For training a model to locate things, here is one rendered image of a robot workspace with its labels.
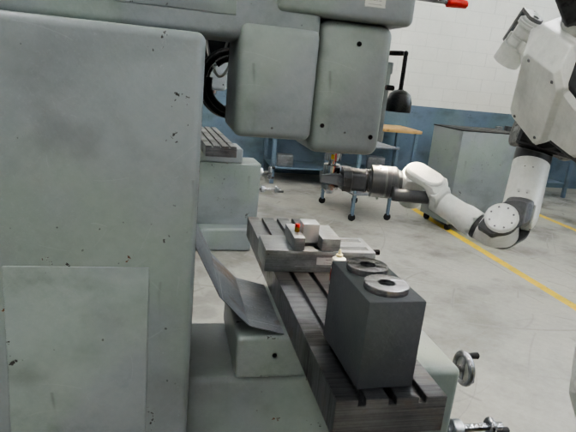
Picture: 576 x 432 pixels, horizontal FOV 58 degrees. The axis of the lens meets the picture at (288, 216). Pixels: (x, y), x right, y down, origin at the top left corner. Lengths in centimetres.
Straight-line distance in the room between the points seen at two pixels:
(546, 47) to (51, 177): 105
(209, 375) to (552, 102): 104
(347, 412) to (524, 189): 70
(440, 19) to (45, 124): 802
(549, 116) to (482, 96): 803
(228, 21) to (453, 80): 786
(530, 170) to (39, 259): 116
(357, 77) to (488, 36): 797
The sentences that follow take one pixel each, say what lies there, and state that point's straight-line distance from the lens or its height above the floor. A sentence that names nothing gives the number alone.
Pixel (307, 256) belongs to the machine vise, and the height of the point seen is 97.
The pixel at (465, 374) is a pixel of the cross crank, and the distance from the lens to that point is 187.
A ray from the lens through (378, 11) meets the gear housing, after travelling 133.
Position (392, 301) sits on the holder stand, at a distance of 101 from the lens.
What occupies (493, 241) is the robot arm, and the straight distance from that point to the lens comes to 138.
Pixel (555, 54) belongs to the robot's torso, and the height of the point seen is 158.
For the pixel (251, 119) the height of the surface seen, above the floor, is 138.
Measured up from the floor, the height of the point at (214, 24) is 159.
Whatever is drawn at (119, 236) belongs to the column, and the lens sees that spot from 119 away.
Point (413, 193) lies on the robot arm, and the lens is 142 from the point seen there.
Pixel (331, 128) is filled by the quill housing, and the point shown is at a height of 138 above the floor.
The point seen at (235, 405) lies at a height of 63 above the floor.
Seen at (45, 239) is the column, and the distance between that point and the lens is 122.
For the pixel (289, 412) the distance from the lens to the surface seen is 153.
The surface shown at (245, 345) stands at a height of 81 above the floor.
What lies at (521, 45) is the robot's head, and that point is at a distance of 140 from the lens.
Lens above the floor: 150
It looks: 15 degrees down
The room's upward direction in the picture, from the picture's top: 6 degrees clockwise
